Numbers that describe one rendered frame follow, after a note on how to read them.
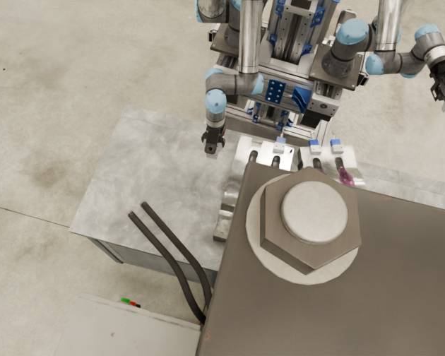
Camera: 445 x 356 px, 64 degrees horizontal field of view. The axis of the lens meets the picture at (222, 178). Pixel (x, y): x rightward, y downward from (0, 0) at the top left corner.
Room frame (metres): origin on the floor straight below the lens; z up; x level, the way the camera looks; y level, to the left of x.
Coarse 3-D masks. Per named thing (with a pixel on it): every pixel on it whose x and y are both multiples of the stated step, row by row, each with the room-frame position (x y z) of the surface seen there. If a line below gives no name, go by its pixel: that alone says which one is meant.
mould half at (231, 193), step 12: (240, 144) 0.84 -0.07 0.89; (264, 144) 0.85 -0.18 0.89; (240, 156) 0.78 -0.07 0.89; (264, 156) 0.79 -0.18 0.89; (288, 156) 0.80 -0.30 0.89; (240, 168) 0.72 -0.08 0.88; (288, 168) 0.74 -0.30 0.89; (228, 180) 0.64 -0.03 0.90; (240, 180) 0.65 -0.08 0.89; (228, 192) 0.58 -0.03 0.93; (228, 204) 0.52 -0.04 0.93; (228, 216) 0.49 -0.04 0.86; (216, 228) 0.43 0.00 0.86; (228, 228) 0.44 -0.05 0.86
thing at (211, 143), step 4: (208, 132) 0.75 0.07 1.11; (212, 132) 0.75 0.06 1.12; (216, 132) 0.75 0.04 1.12; (208, 136) 0.74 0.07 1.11; (212, 136) 0.74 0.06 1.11; (216, 136) 0.74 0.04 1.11; (208, 140) 0.73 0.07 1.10; (212, 140) 0.73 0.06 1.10; (216, 140) 0.73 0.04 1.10; (208, 144) 0.71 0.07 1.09; (212, 144) 0.71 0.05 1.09; (216, 144) 0.71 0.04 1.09; (208, 148) 0.69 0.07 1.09; (212, 148) 0.70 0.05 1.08; (208, 152) 0.68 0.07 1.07; (212, 152) 0.69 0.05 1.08
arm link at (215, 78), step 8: (208, 72) 0.92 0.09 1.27; (216, 72) 0.91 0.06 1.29; (208, 80) 0.88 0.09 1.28; (216, 80) 0.88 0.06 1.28; (224, 80) 0.88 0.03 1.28; (232, 80) 0.89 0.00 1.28; (208, 88) 0.84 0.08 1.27; (216, 88) 0.84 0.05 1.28; (224, 88) 0.86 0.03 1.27; (232, 88) 0.86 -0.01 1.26
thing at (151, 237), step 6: (132, 216) 0.46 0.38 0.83; (138, 222) 0.43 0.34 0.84; (138, 228) 0.41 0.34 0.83; (144, 228) 0.41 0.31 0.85; (144, 234) 0.38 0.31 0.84; (150, 234) 0.38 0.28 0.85; (150, 240) 0.35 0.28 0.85; (156, 240) 0.36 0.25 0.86; (156, 246) 0.33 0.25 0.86; (162, 246) 0.33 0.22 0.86; (162, 252) 0.31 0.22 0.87
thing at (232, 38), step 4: (228, 24) 1.34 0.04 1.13; (228, 28) 1.33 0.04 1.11; (232, 28) 1.31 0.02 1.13; (224, 32) 1.35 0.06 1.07; (228, 32) 1.33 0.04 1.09; (232, 32) 1.31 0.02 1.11; (236, 32) 1.30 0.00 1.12; (224, 36) 1.33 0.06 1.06; (228, 36) 1.31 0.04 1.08; (232, 36) 1.30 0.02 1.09; (236, 36) 1.30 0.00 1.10; (228, 40) 1.30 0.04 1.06; (232, 40) 1.30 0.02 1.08; (236, 40) 1.29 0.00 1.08; (228, 44) 1.30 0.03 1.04; (232, 44) 1.29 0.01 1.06; (236, 44) 1.29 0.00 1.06; (236, 48) 1.29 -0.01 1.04
